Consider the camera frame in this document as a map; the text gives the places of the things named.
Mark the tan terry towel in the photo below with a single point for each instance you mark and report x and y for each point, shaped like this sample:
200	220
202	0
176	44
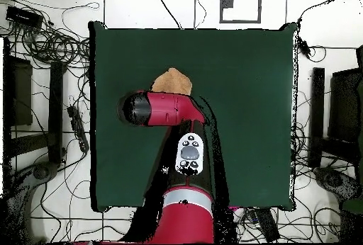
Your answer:
173	82

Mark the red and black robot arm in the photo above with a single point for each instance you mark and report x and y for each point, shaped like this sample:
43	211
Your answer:
170	109

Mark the black flat bar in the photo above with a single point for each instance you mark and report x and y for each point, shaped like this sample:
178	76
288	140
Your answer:
268	225

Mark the dark flat panel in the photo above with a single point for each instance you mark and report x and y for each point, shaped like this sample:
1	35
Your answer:
19	92
344	106

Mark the dark green table cloth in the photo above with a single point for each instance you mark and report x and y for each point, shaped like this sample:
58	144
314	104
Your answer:
249	100

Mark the magenta capped object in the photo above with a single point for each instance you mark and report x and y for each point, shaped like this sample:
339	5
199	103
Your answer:
234	208

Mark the black power strip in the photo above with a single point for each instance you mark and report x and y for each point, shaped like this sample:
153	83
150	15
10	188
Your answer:
78	127

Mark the black upright bar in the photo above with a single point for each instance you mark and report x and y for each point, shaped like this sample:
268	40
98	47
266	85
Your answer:
317	114
56	109

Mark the black power adapter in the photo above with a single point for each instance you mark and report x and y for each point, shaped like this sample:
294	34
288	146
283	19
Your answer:
304	47

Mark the grey stand base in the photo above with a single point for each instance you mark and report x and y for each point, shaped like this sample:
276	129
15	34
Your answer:
42	171
334	179

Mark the black device box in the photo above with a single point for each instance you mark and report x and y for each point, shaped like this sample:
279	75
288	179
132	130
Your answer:
24	17

